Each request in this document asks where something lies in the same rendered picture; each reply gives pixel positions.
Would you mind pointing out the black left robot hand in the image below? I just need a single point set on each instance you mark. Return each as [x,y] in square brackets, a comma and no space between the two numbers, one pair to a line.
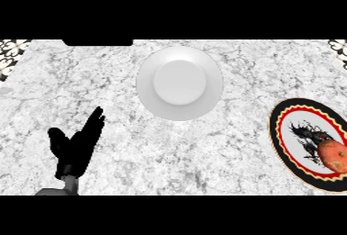
[77,147]

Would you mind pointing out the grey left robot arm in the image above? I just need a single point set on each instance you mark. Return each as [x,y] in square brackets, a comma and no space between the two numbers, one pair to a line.
[68,186]

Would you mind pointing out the plain white plate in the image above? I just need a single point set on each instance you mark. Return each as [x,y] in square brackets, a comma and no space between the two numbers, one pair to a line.
[179,82]

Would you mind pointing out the black red patterned plate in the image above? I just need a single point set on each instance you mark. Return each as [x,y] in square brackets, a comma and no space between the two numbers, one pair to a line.
[298,134]

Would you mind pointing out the orange squash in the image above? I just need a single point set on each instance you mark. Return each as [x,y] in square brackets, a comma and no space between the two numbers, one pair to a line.
[334,155]

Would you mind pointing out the black appliance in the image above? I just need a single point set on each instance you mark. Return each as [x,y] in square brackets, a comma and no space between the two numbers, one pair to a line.
[97,42]

